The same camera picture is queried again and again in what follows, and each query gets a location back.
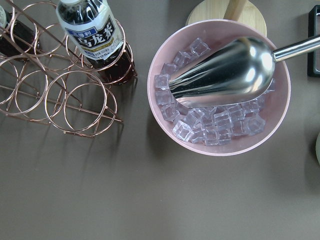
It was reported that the tea bottle near in rack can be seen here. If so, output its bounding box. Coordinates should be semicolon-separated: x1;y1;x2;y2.
56;0;135;85

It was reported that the tea bottle in rack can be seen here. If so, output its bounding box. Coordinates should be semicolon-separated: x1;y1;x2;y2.
0;6;41;60
56;0;135;85

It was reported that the tea bottle far in rack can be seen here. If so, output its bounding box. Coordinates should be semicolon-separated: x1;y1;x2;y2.
0;6;41;60

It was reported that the pink bowl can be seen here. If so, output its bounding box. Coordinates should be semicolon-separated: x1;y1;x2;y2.
147;19;291;156

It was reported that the steel ice scoop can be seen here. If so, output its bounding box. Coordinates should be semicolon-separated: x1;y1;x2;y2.
168;35;320;108

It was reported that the wooden cup stand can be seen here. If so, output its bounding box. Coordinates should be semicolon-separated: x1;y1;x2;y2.
185;0;267;36

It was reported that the mint green bowl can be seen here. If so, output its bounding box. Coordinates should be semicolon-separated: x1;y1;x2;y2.
314;133;320;164

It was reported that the copper wire bottle rack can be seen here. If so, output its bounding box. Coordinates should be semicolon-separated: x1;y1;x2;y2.
0;0;138;138

